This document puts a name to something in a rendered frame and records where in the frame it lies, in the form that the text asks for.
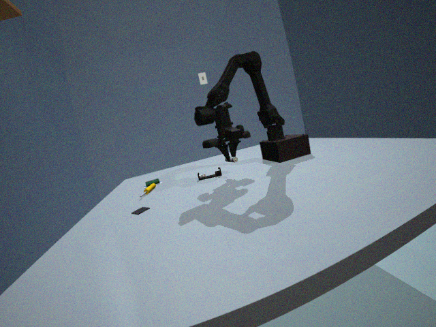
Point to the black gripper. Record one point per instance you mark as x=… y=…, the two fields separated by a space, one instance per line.
x=220 y=143

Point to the yellow-handled screwdriver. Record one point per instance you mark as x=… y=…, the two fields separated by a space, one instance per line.
x=149 y=189

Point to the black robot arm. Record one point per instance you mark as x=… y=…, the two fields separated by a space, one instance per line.
x=268 y=115

